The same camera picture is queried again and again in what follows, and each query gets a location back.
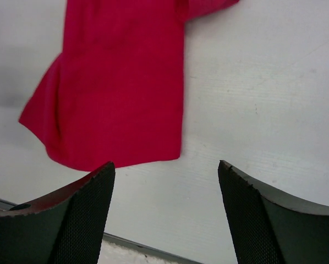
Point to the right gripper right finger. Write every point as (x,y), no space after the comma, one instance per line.
(268,225)

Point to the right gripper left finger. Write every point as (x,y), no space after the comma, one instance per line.
(64,226)

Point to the magenta t shirt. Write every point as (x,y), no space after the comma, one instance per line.
(116,90)

